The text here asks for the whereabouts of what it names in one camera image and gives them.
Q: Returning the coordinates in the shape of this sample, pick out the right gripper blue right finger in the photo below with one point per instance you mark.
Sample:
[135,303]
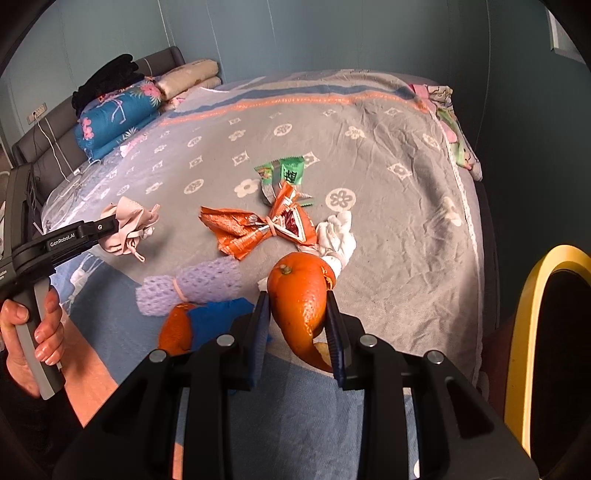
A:
[333,330]

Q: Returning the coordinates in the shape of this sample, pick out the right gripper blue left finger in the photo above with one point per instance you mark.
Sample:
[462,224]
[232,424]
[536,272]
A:
[256,338]

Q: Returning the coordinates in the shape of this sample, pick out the orange peel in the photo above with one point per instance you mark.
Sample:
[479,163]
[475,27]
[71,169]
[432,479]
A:
[176,335]
[300,304]

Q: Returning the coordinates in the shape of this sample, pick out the white tissue bundle back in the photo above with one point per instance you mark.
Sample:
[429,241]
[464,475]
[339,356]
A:
[335,242]

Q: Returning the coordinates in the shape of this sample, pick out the orange snack wrapper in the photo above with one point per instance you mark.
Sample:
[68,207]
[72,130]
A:
[238,232]

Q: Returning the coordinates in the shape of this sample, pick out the purple foam fruit net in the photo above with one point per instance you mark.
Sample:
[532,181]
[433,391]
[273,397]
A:
[210,281]

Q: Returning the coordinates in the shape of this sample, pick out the beige paper bundle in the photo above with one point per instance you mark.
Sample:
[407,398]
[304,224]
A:
[134,224]

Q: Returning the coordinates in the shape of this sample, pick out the green snack wrapper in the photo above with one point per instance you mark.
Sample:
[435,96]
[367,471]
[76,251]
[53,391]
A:
[273,174]

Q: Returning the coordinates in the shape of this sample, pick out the person's left forearm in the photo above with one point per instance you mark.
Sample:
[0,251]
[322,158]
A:
[88,383]

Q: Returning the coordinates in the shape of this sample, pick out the yellow rimmed black trash bin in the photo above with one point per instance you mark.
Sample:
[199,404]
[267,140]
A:
[536,366]

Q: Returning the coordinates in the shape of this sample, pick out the person's left hand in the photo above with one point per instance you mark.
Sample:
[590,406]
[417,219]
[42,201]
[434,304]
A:
[33,334]

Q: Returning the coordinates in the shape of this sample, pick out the grey padded headboard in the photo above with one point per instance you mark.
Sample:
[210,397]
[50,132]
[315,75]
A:
[50,146]

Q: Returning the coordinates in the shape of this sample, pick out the grey patterned bed sheet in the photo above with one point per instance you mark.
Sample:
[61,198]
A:
[352,180]

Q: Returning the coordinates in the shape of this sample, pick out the blue floral folded quilt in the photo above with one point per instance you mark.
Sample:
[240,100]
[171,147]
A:
[114,118]

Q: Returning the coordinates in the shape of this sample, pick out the black folded blanket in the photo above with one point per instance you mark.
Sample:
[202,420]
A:
[116,74]

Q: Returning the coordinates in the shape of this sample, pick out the beige upper pillow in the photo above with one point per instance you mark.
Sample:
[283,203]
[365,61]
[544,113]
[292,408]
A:
[203,73]

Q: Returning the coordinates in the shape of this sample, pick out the floral cloth at bed edge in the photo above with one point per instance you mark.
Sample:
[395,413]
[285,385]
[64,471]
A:
[438,99]

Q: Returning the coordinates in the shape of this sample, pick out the wall power socket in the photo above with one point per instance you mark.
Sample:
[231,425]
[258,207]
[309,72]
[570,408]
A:
[36,114]

